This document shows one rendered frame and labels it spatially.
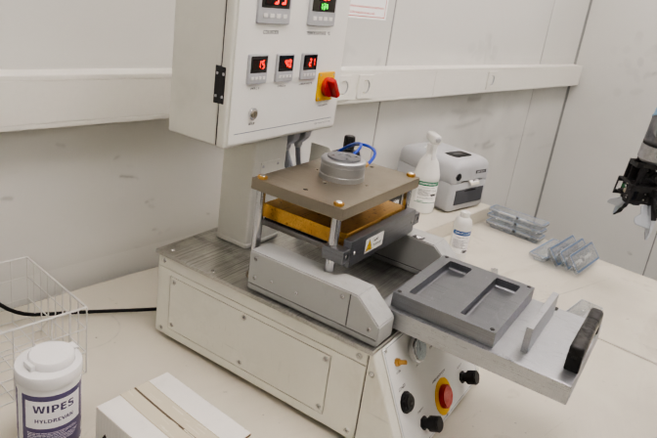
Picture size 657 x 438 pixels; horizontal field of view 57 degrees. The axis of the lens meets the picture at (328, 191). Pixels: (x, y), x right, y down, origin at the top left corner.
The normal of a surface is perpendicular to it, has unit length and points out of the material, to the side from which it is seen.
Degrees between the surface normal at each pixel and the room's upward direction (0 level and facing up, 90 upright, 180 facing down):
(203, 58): 90
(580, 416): 0
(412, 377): 65
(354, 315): 90
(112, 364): 0
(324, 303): 90
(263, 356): 90
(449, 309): 0
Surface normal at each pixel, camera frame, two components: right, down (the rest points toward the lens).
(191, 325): -0.55, 0.20
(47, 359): 0.14, -0.93
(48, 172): 0.74, 0.31
